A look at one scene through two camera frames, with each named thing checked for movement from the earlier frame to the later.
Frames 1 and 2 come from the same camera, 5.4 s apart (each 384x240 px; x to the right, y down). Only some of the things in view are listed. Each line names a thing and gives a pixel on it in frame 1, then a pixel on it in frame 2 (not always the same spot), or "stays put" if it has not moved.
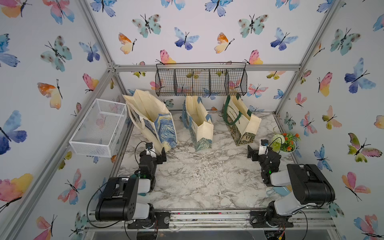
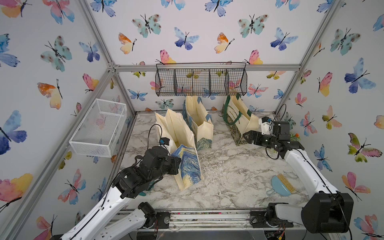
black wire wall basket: [201, 79] stays put
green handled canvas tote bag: [242, 124] stays put
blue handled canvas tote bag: [199, 123] stays put
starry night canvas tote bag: [152, 115] -> [172, 125]
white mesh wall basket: [98, 133] stays put
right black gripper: [250, 152] -> [256, 134]
